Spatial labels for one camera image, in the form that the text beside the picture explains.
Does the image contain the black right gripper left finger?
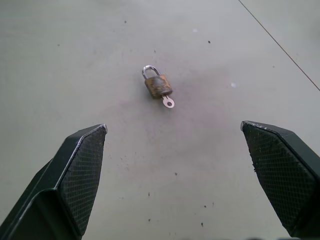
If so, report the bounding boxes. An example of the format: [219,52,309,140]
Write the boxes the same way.
[0,123,109,240]

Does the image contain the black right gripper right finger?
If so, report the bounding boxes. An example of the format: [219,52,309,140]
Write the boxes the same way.
[240,120,320,238]

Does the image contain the small silver key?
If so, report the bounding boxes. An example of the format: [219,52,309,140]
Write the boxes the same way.
[161,93,176,109]

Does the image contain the brass padlock with steel shackle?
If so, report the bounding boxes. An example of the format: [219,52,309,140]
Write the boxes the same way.
[141,64,174,100]

